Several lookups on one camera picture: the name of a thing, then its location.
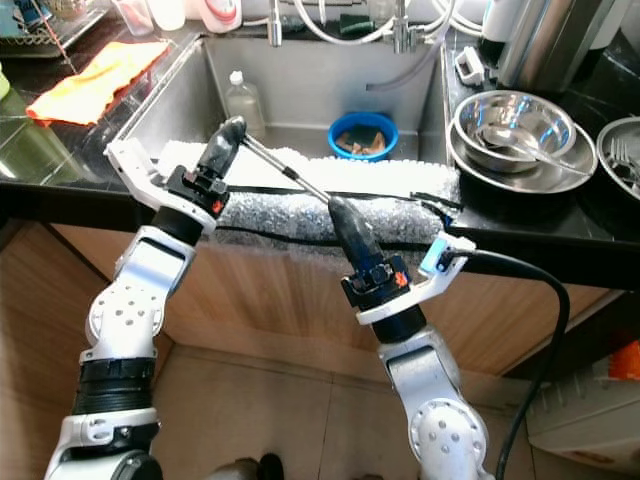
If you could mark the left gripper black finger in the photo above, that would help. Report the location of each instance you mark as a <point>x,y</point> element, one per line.
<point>233,150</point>
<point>215,145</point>

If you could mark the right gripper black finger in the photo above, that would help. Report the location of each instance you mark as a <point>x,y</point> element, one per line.
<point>346,235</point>
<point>368,240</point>

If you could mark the steel spoon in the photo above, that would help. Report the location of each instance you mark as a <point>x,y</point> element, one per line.
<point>500,135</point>
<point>288,168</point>

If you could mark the round steel plate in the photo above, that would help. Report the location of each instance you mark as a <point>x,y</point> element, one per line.
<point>622,185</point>
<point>560,180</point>

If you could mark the clear plastic bottle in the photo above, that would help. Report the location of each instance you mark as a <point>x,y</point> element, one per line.
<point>244,105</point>

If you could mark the silver bubble wrap sheet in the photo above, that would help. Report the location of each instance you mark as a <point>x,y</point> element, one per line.
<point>290,210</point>

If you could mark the stainless steel sink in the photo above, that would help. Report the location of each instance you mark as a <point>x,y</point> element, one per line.
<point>300,85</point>

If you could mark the brown scouring sponge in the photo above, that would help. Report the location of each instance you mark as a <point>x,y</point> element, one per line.
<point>363,143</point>

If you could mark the blue plastic bowl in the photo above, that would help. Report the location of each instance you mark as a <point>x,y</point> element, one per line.
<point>340,130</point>

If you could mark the wooden cabinet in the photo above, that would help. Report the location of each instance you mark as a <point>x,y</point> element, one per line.
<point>260,300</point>

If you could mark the white red soap bottle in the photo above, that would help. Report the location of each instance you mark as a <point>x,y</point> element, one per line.
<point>218,14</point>

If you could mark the orange cloth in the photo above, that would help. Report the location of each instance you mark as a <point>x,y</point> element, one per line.
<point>95,85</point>

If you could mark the chrome spring faucet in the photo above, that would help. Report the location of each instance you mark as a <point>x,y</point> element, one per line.
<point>275,22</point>

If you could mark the plain white plastic bottle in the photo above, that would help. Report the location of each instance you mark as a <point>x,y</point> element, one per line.
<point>167,12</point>

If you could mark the clear plastic cup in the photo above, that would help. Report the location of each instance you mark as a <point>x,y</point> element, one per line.
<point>135,17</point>

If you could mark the metal dish rack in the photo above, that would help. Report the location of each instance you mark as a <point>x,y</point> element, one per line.
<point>50,40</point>

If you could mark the steel bowl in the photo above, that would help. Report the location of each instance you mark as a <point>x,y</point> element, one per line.
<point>515,110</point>

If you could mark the small white box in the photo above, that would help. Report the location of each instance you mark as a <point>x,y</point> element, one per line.
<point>470,66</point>

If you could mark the black robot foot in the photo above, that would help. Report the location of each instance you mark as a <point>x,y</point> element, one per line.
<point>268,468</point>

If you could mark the light green plastic jug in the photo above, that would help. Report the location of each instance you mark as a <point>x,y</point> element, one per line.
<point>4,85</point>

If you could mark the white bottle with blue label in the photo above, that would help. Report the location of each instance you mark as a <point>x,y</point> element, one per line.
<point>498,18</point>

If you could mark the orange tag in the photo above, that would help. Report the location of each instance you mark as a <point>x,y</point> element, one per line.
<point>628,362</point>

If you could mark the steel fork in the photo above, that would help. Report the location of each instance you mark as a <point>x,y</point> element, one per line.
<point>622,155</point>

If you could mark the tall steel thermos jug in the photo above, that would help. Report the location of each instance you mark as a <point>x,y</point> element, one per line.
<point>555,40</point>

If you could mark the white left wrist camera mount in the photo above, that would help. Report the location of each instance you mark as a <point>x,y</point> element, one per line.
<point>135,168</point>

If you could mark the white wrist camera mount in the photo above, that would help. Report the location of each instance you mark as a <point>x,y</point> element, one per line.
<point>135,168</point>
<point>455,245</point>

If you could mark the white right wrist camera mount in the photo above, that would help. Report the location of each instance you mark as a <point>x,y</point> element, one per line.
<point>455,245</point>

